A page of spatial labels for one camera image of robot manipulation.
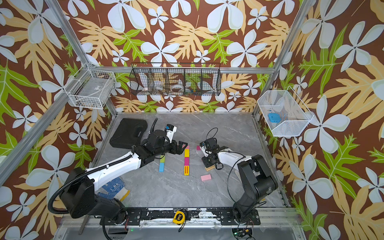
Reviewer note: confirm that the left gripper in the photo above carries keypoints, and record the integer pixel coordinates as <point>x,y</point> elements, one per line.
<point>180,149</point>

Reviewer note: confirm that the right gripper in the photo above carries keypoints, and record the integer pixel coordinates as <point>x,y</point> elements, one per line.
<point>205,162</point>

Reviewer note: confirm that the blue block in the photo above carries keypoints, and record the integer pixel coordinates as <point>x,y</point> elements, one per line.
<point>161,167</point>

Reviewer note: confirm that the light pink block bottom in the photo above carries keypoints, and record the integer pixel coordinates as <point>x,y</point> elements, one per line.
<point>206,177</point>

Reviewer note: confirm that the yellow red striped block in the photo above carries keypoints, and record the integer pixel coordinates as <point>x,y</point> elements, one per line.
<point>186,170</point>

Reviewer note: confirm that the tan wooden block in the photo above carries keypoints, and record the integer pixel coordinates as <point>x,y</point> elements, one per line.
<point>210,168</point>

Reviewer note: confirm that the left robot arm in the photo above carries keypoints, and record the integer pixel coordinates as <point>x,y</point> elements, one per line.
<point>78,196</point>

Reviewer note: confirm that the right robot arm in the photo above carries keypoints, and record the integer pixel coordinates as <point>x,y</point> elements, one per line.
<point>256,176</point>

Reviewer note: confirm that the black plastic case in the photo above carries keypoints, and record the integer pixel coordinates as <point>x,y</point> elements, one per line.
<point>129,133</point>

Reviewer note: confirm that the blue knit glove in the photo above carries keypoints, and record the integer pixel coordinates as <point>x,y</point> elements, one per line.
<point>114,189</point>

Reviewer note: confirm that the blue object in basket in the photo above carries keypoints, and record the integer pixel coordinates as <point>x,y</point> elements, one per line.
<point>274,118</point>

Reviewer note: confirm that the yellow tape measure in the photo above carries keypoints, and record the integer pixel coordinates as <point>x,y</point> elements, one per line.
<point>179,218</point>

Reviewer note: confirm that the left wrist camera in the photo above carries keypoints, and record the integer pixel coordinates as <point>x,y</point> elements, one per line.
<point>170,131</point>

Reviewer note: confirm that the black wire basket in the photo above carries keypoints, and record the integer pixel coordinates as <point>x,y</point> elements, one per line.
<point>179,79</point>

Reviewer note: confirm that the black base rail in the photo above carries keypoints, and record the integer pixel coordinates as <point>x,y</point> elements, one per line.
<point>221,216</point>

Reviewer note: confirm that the white wire basket right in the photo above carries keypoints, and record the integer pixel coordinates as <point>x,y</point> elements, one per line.
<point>295,114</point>

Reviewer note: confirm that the white wire basket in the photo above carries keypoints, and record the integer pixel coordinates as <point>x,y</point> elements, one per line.
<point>90,87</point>
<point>295,114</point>

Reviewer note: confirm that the white wire basket left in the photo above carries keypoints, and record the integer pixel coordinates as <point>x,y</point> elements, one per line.
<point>90,87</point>

